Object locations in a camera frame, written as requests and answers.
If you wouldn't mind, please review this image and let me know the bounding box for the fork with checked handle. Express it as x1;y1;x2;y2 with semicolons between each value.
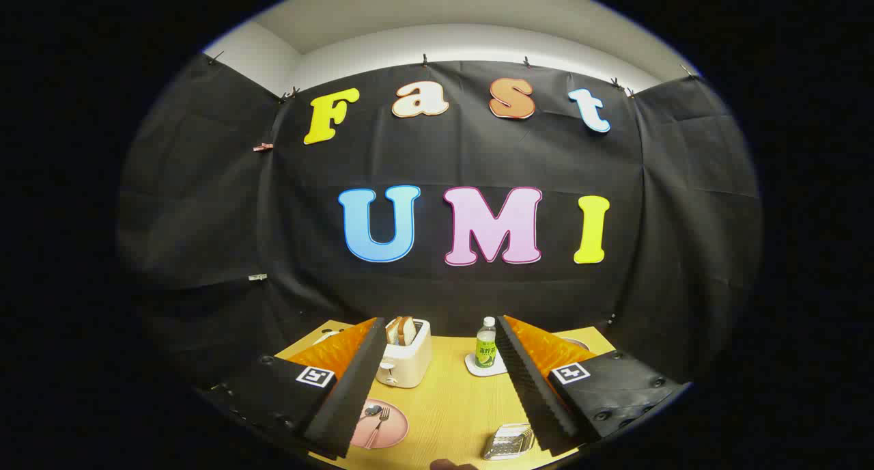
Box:
365;409;391;449

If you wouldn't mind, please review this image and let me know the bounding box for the green label drink bottle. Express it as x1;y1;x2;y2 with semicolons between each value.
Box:
475;316;498;370

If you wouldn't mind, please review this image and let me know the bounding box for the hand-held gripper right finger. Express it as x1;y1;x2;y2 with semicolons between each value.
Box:
495;314;690;457

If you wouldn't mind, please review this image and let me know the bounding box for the cream toaster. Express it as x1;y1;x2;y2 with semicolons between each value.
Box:
376;318;432;389

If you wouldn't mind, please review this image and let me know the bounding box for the white coaster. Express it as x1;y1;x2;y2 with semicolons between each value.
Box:
464;350;509;377

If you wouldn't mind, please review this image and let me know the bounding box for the pink plate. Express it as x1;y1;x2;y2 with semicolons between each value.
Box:
350;398;409;450

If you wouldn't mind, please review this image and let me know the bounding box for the metal wire basket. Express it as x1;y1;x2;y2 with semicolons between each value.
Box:
482;422;537;461

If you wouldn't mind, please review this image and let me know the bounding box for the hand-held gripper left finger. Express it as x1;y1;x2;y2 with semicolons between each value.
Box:
205;316;389;460

